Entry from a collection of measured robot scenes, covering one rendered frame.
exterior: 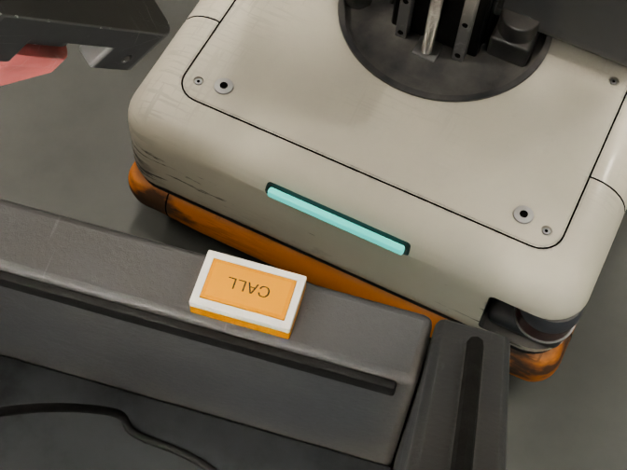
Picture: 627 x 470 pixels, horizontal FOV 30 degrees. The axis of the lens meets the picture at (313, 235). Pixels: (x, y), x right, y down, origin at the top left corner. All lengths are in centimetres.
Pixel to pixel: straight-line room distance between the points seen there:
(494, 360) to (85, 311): 21
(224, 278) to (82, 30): 33
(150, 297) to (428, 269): 86
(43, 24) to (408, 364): 36
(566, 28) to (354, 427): 94
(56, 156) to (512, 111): 68
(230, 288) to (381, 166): 86
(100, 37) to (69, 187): 149
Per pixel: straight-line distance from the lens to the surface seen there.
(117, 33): 25
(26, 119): 181
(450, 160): 143
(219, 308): 56
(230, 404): 65
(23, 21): 23
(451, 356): 53
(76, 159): 176
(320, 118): 144
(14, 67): 28
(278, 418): 65
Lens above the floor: 146
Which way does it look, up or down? 61 degrees down
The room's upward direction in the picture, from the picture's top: 5 degrees clockwise
